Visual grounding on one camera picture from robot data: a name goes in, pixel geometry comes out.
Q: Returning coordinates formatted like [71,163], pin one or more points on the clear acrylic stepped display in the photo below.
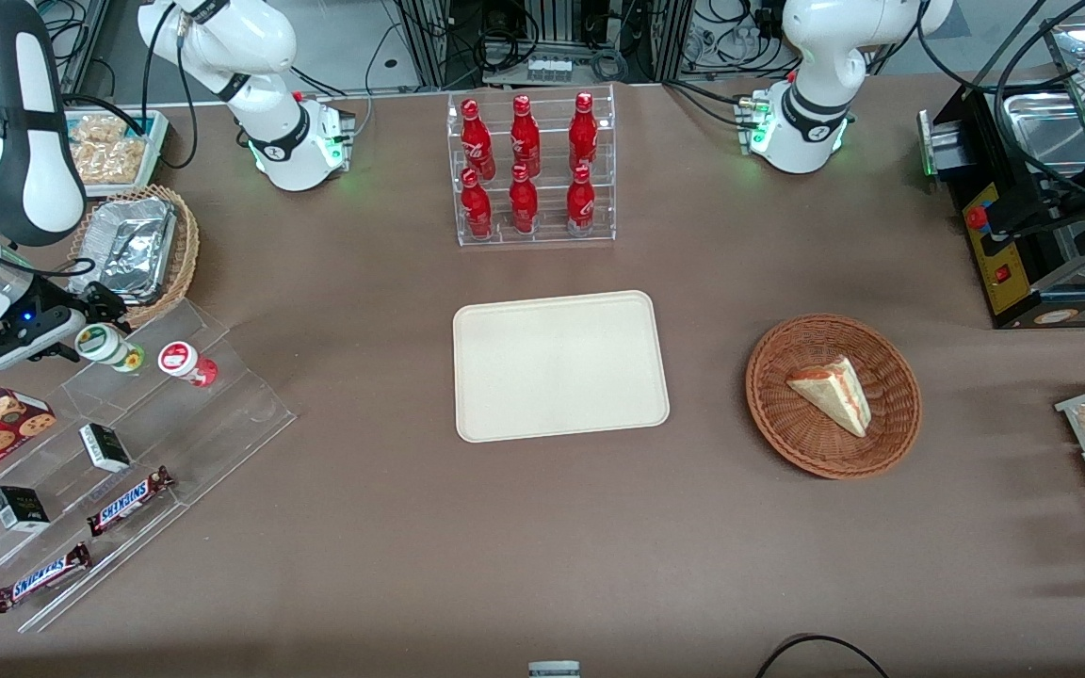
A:
[213,424]

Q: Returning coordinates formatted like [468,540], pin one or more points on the clear acrylic bottle rack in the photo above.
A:
[547,231]

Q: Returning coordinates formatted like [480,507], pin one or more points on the round brown wicker basket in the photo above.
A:
[787,424]

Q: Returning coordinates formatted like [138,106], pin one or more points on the oval brown wicker basket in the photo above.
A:
[186,245]

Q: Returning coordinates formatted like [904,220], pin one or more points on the aluminium foil tray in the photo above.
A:
[133,250]

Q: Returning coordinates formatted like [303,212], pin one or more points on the small black box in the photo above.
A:
[105,447]
[19,508]

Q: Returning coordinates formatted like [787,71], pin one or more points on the red cola bottle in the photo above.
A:
[524,202]
[581,202]
[525,137]
[584,132]
[477,137]
[477,207]

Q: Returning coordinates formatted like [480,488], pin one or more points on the wrapped triangle sandwich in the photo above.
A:
[834,395]

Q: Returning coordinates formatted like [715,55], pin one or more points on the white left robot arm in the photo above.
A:
[816,56]

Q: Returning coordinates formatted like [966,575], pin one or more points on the small grey box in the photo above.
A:
[554,669]

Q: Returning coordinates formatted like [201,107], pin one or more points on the cream plastic tray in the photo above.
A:
[561,367]

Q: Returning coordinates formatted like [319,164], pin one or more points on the black food warmer appliance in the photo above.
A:
[1023,245]

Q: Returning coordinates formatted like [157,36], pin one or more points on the snickers bar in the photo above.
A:
[41,576]
[131,501]

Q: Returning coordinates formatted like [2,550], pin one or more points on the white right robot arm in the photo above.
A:
[29,141]

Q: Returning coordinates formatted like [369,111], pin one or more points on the white power strip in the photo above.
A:
[549,69]

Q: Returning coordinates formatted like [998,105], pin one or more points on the pale bin with snack bags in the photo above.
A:
[109,151]

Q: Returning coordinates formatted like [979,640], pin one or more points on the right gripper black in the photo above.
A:
[93,304]

